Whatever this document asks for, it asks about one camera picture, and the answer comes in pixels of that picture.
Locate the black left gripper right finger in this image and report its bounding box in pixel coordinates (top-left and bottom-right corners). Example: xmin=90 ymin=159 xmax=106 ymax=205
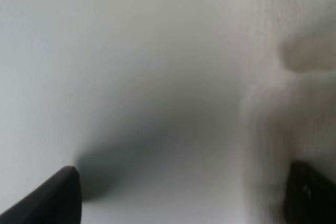
xmin=283 ymin=162 xmax=335 ymax=224

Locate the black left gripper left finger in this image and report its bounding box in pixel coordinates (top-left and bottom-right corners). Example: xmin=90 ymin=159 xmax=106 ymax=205
xmin=1 ymin=166 xmax=82 ymax=224

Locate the white towel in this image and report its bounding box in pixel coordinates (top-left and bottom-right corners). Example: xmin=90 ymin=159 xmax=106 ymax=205
xmin=229 ymin=0 xmax=335 ymax=223

